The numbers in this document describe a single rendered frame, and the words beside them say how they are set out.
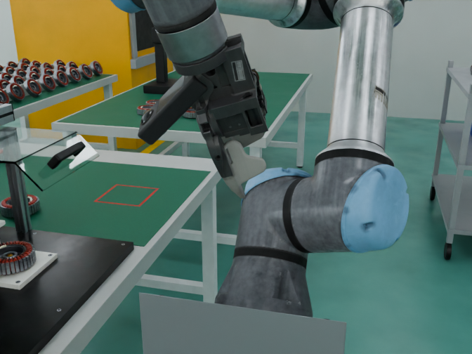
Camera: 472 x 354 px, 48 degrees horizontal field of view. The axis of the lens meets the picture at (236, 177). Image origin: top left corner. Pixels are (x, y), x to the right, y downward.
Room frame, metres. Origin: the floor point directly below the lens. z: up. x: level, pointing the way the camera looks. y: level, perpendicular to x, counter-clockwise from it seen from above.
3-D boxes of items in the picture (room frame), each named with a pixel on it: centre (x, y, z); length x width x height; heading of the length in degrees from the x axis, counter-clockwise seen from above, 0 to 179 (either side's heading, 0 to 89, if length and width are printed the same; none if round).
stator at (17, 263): (1.09, 0.53, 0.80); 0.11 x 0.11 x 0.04
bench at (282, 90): (3.32, 0.17, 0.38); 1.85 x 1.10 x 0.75; 166
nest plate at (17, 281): (1.09, 0.53, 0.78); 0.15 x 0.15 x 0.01; 76
